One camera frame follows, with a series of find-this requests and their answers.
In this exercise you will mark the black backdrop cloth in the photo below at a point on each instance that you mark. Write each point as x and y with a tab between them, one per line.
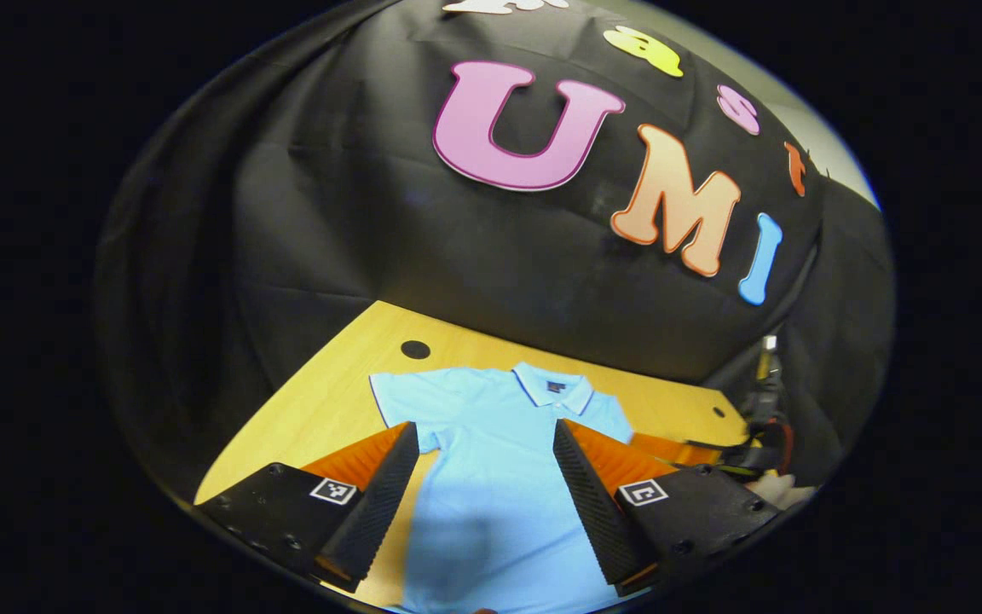
372	213

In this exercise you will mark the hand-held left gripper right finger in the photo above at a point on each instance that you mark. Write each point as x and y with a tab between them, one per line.
593	512

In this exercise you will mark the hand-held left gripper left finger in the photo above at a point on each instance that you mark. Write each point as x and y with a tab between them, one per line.
380	512

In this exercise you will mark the light blue T-shirt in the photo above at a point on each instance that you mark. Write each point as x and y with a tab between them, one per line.
499	477

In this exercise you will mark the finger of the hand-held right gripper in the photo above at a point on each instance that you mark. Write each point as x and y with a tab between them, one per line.
689	454

